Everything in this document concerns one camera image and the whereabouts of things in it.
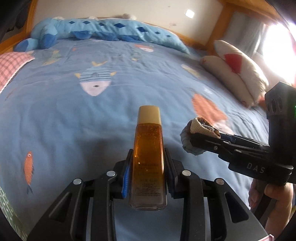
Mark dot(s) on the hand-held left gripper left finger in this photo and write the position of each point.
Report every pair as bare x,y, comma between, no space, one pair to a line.
126,183

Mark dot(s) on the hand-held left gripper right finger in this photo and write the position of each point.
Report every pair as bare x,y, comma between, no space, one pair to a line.
170,178

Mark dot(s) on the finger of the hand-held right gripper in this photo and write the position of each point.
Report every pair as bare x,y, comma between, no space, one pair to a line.
245,140
222,148

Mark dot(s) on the beige grey sock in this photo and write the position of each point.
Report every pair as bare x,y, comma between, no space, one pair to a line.
196,126

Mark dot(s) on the amber liquid bottle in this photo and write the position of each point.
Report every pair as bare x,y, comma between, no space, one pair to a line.
148,150

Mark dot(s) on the person's right hand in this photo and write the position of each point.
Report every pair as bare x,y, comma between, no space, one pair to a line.
277,192

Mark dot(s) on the folded cream quilt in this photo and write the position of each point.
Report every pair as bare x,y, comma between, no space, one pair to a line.
242,76

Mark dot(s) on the bright window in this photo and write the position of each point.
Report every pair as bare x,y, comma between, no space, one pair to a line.
282,51

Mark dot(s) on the grey curtain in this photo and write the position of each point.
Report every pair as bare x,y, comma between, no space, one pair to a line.
242,32

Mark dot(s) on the long blue plush toy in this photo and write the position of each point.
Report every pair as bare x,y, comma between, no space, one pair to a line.
138,32

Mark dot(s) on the white plush toy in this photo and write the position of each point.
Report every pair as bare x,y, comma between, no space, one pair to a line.
129,16

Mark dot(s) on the pink plaid pillow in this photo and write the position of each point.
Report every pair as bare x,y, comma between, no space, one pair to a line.
11,64

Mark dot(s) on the dark jacket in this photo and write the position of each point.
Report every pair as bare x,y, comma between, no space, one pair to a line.
11,14

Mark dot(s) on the wooden bunk bed frame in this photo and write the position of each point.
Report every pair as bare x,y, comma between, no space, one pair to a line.
217,27

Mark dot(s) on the white wall switch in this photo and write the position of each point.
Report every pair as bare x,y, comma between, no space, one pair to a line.
190,14

